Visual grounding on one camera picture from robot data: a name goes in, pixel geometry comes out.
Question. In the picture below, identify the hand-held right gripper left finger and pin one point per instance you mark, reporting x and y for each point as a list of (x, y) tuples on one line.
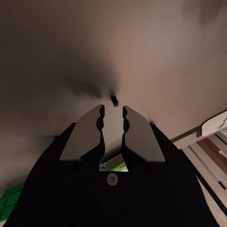
[(83, 138)]

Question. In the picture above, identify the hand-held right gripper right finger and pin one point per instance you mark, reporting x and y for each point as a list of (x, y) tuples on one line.
[(143, 140)]

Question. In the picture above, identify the small dark green lego piece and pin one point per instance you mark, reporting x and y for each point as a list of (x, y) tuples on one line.
[(115, 102)]

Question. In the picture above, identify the wooden edged desk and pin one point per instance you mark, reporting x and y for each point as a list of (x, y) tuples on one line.
[(211, 152)]

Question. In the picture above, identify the white book stand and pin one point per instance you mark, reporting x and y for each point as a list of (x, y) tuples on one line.
[(211, 125)]

